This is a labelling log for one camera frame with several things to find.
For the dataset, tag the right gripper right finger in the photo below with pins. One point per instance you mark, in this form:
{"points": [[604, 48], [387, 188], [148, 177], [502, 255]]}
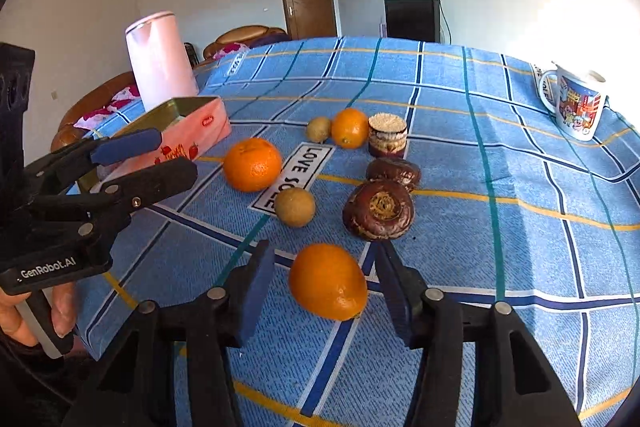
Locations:
{"points": [[514, 382]]}

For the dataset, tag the person's left hand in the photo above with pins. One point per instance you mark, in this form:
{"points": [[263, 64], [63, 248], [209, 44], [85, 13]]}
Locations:
{"points": [[30, 319]]}

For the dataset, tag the white cartoon mug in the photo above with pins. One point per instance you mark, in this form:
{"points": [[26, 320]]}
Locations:
{"points": [[575, 100]]}

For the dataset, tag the pink metal tin box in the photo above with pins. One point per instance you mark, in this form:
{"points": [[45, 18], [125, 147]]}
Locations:
{"points": [[189, 127]]}

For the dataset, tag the red white pillow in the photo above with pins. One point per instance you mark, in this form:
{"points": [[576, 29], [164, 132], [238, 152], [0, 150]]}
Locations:
{"points": [[122, 98]]}

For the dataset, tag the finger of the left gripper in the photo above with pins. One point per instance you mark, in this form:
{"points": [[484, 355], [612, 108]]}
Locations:
{"points": [[127, 146], [145, 191]]}

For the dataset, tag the brown leather sofa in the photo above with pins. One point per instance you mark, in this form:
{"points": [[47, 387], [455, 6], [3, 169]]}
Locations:
{"points": [[97, 98]]}

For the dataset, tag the large orange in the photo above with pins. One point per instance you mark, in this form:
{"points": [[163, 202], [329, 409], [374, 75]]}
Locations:
{"points": [[252, 165]]}

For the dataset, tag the pink electric kettle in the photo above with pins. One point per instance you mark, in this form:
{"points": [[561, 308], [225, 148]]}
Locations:
{"points": [[158, 59]]}

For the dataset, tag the dark brown mangosteen front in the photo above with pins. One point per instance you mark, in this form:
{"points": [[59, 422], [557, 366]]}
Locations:
{"points": [[378, 210]]}

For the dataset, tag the small orange at back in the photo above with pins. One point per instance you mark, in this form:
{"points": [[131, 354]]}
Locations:
{"points": [[350, 128]]}

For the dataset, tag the green kiwi at back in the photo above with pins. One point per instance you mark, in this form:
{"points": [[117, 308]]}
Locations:
{"points": [[318, 130]]}

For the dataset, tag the dark brown mangosteen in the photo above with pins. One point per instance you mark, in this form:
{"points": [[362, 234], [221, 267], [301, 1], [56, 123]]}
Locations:
{"points": [[378, 210], [401, 171]]}

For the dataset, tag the brown leather armchair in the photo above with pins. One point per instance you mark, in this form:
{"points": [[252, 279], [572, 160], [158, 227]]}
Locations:
{"points": [[243, 34]]}

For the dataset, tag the round cake with crumb top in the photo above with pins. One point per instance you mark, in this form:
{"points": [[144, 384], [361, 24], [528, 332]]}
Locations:
{"points": [[388, 135]]}

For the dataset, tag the dark brown mangosteen rear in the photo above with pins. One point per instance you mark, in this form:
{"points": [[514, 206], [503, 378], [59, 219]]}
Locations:
{"points": [[401, 171]]}

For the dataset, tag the brown round kiwi fruit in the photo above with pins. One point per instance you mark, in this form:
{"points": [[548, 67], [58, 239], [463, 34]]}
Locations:
{"points": [[295, 207]]}

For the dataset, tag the blue plaid tablecloth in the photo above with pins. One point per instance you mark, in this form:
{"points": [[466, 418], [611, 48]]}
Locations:
{"points": [[447, 151]]}

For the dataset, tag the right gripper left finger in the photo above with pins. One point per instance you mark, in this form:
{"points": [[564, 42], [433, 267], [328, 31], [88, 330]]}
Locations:
{"points": [[134, 381]]}

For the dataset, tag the black television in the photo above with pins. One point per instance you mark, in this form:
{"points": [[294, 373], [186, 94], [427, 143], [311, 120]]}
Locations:
{"points": [[417, 20]]}

